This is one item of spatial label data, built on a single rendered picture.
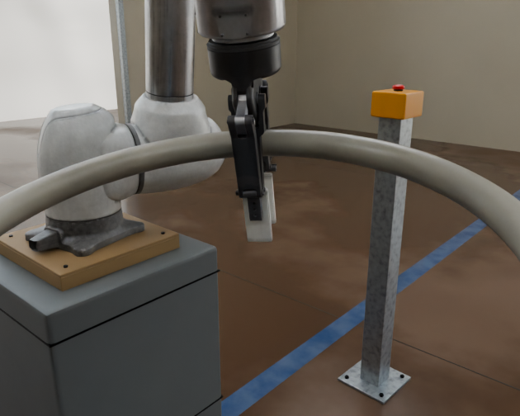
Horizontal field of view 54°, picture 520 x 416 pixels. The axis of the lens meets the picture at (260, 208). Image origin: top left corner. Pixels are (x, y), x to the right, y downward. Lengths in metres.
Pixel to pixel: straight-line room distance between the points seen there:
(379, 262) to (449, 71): 5.21
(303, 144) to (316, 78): 7.26
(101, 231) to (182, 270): 0.18
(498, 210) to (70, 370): 0.78
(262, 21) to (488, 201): 0.25
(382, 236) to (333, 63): 5.99
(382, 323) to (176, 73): 1.20
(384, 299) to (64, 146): 1.23
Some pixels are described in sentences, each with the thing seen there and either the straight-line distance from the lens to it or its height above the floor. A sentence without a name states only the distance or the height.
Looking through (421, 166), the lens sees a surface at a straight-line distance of 0.49.
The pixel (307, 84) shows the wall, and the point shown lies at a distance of 7.91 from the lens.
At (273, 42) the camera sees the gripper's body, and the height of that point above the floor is 1.23.
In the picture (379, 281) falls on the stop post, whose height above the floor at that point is 0.43.
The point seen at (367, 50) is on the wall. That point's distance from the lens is 7.35.
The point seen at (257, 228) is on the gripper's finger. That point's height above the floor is 1.02.
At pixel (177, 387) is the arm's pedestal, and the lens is 1.20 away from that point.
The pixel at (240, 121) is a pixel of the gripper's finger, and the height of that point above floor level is 1.16.
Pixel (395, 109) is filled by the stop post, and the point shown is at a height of 1.03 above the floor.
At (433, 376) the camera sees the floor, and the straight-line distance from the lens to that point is 2.17.
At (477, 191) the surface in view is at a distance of 0.45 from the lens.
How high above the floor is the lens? 1.23
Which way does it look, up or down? 18 degrees down
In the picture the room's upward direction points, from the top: straight up
